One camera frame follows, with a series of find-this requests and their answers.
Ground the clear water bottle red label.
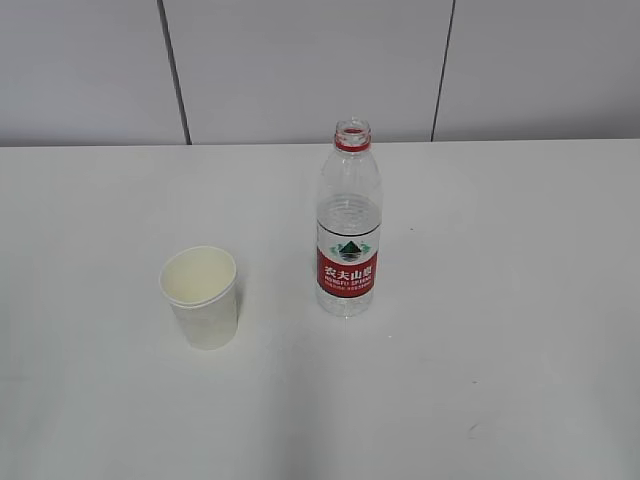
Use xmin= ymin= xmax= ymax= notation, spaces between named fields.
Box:
xmin=316 ymin=117 xmax=383 ymax=318

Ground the white paper cup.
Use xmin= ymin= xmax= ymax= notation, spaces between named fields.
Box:
xmin=159 ymin=246 xmax=238 ymax=350

